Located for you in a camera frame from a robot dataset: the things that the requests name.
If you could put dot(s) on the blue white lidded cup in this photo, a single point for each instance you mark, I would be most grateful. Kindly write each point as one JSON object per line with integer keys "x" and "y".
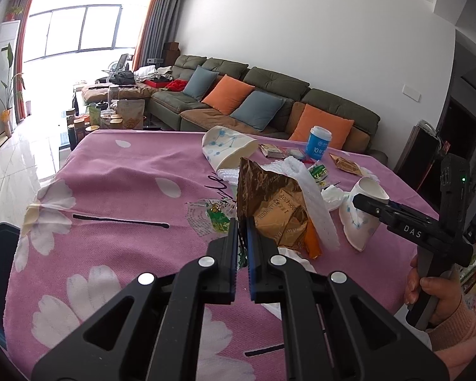
{"x": 318, "y": 141}

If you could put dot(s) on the pink floral tablecloth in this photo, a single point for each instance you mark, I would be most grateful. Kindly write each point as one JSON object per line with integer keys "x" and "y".
{"x": 117, "y": 209}

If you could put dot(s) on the green brown sectional sofa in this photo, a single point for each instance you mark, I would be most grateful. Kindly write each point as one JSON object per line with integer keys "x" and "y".
{"x": 166, "y": 103}

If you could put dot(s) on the brown paper bag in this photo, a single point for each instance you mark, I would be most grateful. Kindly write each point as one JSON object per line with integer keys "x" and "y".
{"x": 132, "y": 113}

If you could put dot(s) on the grey blue cushion far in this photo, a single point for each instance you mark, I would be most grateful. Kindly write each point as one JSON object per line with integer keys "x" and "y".
{"x": 200, "y": 82}

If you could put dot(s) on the grey blue cushion near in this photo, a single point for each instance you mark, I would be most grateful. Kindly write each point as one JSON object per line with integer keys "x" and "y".
{"x": 258, "y": 109}

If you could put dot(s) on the grey blue cushion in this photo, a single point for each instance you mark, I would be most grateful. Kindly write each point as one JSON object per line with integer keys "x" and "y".
{"x": 200, "y": 82}
{"x": 258, "y": 109}

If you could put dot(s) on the beige snack packet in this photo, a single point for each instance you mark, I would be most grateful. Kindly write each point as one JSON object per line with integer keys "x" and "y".
{"x": 272, "y": 151}

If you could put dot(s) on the tall green potted plant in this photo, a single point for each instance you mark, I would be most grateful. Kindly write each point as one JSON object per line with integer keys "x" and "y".
{"x": 11, "y": 85}

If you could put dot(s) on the gold foil snack bag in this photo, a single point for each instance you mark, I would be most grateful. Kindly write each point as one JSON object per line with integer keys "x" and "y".
{"x": 276, "y": 204}

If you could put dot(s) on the small gold snack wrapper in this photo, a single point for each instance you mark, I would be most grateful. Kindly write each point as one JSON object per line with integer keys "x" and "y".
{"x": 346, "y": 165}

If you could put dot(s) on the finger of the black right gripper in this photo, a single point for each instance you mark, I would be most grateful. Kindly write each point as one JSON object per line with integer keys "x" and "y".
{"x": 368, "y": 204}

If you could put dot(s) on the orange cushion far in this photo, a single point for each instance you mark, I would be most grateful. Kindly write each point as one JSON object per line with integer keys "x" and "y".
{"x": 228, "y": 95}

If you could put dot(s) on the orange cushion near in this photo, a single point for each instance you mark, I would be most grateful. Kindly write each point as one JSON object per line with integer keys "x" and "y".
{"x": 311, "y": 116}

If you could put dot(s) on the orange grey right curtain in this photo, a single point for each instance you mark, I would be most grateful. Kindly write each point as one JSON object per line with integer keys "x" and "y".
{"x": 160, "y": 27}

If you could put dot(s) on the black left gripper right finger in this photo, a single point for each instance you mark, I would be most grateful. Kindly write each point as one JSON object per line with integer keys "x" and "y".
{"x": 332, "y": 328}

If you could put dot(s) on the crushed paper cup blue dots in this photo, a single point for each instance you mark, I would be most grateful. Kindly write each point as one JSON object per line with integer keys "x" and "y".
{"x": 358, "y": 225}

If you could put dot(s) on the green white wrapper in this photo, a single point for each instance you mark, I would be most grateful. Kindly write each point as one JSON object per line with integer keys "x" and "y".
{"x": 319, "y": 173}

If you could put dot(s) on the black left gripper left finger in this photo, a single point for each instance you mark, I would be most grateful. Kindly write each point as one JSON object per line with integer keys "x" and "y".
{"x": 151, "y": 329}

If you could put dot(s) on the crumpled white tissue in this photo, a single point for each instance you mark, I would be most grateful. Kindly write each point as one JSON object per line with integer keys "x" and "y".
{"x": 333, "y": 197}

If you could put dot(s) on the right hand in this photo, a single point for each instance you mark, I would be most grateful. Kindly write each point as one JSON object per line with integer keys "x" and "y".
{"x": 447, "y": 291}

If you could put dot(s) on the red clear snack packet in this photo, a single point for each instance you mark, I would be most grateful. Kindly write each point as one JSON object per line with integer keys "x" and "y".
{"x": 295, "y": 153}

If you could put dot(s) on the orange cushion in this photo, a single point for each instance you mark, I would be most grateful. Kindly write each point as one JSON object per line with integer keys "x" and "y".
{"x": 311, "y": 116}
{"x": 228, "y": 95}

